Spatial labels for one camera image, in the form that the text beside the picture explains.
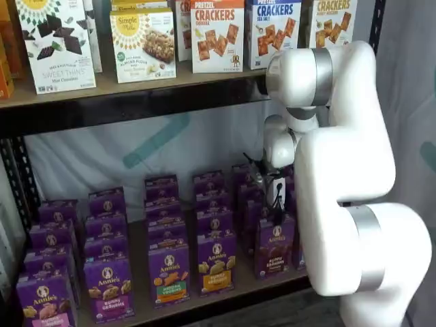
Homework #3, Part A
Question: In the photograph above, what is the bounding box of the purple Annie's box yellow label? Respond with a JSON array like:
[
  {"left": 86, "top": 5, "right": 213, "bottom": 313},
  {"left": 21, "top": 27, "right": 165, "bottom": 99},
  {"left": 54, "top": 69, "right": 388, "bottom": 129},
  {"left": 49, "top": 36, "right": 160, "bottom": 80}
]
[{"left": 196, "top": 232, "right": 238, "bottom": 296}]

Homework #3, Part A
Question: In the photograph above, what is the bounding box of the white sheet with teal marks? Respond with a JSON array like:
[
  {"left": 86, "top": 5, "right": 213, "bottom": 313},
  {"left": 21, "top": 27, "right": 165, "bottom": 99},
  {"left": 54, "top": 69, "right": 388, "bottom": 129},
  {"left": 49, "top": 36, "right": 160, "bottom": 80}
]
[{"left": 0, "top": 0, "right": 436, "bottom": 300}]

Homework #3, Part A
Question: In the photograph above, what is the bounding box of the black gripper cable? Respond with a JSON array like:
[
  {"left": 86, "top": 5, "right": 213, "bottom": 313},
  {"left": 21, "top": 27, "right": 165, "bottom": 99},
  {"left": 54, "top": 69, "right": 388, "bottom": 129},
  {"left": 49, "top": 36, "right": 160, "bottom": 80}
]
[{"left": 242, "top": 152, "right": 285, "bottom": 212}]

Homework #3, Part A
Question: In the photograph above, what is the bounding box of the black metal shelving rack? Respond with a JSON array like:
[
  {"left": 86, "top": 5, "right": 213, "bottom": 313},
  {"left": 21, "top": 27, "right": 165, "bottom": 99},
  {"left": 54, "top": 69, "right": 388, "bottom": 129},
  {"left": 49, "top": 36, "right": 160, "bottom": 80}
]
[{"left": 0, "top": 0, "right": 388, "bottom": 327}]

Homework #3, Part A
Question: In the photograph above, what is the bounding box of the Simple Mills almond bars box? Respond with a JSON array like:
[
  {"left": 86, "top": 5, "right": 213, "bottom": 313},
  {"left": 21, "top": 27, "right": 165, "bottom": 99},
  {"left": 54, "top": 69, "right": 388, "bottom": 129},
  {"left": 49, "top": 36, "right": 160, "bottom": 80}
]
[{"left": 109, "top": 7, "right": 177, "bottom": 84}]

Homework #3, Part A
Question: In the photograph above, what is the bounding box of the yellow-brown honey mustard crackers box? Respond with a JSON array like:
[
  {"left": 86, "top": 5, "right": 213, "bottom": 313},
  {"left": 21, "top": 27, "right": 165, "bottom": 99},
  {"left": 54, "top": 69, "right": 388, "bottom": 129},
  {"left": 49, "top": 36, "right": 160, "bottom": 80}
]
[{"left": 307, "top": 0, "right": 359, "bottom": 50}]

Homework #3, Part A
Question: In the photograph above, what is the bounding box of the white crackers box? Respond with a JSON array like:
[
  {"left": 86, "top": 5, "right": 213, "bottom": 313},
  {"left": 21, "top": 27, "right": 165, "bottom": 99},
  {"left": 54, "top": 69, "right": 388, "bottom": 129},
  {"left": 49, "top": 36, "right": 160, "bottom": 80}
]
[{"left": 174, "top": 0, "right": 193, "bottom": 63}]

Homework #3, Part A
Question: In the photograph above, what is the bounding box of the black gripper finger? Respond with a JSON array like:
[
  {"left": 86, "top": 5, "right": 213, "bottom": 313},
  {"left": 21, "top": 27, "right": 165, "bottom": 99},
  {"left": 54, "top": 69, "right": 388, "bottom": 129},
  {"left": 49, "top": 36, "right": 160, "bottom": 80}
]
[{"left": 273, "top": 201, "right": 286, "bottom": 226}]

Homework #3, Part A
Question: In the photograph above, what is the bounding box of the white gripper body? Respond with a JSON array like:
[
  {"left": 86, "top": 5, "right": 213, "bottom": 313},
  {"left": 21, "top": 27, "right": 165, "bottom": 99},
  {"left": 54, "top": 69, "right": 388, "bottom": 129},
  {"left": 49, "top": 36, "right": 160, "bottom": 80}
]
[{"left": 266, "top": 174, "right": 288, "bottom": 209}]

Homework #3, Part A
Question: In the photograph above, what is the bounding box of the purple Annie's box brown patch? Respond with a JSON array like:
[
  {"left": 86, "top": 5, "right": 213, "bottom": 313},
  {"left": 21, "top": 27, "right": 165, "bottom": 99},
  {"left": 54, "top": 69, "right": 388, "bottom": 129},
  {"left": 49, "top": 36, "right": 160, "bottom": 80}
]
[{"left": 255, "top": 213, "right": 296, "bottom": 281}]

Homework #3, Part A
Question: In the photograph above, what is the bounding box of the white box with dark squares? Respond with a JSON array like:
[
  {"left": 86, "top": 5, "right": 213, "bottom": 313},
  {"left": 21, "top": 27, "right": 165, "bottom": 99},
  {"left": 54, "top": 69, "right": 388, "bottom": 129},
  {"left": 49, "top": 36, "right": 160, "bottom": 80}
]
[{"left": 82, "top": 0, "right": 104, "bottom": 74}]

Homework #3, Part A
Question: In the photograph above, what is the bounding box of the blue sea salt crackers box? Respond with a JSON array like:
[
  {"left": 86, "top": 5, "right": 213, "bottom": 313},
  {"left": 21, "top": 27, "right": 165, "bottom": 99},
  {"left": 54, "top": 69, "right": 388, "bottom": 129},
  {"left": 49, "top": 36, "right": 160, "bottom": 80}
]
[{"left": 244, "top": 0, "right": 302, "bottom": 71}]

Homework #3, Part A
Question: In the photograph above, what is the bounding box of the Sweet Thins mint chocolate box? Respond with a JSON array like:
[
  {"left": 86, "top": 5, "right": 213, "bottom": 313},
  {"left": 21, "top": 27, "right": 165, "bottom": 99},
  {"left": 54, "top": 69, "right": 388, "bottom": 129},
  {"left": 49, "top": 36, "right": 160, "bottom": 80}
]
[{"left": 15, "top": 0, "right": 97, "bottom": 95}]

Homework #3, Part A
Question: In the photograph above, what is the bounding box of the purple Annie's box green label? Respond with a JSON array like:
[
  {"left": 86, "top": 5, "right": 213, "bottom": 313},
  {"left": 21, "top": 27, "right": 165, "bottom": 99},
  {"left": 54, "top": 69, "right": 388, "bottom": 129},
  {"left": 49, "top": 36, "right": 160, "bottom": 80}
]
[{"left": 148, "top": 242, "right": 191, "bottom": 310}]

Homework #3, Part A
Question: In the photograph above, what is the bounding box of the dark orange cardboard box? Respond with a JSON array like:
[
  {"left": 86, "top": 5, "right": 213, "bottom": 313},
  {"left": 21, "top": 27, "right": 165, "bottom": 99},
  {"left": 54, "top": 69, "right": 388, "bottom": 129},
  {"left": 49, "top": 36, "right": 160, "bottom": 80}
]
[{"left": 0, "top": 0, "right": 25, "bottom": 81}]

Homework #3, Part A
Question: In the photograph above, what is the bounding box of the orange pretzel crackers cheddar box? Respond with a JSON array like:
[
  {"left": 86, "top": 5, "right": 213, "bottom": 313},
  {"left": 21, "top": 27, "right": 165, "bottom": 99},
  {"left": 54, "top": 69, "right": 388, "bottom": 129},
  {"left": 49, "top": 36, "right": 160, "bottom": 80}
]
[{"left": 189, "top": 0, "right": 245, "bottom": 74}]

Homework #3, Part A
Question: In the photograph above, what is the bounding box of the yellow Simple Mills box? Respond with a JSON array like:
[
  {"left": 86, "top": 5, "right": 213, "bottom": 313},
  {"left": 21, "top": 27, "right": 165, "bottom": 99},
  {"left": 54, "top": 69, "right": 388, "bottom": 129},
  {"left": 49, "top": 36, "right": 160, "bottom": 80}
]
[{"left": 110, "top": 0, "right": 170, "bottom": 14}]

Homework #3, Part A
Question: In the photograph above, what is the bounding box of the purple Annie's box magenta label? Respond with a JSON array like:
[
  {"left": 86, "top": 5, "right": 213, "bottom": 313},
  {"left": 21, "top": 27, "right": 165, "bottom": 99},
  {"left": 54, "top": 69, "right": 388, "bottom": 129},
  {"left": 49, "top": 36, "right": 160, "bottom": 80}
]
[{"left": 82, "top": 258, "right": 136, "bottom": 324}]

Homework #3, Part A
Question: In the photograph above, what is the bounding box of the purple Annie's box pink label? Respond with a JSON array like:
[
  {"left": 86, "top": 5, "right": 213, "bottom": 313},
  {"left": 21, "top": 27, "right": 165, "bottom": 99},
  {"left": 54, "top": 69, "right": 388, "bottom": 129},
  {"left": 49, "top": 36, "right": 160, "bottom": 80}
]
[{"left": 15, "top": 271, "right": 78, "bottom": 327}]

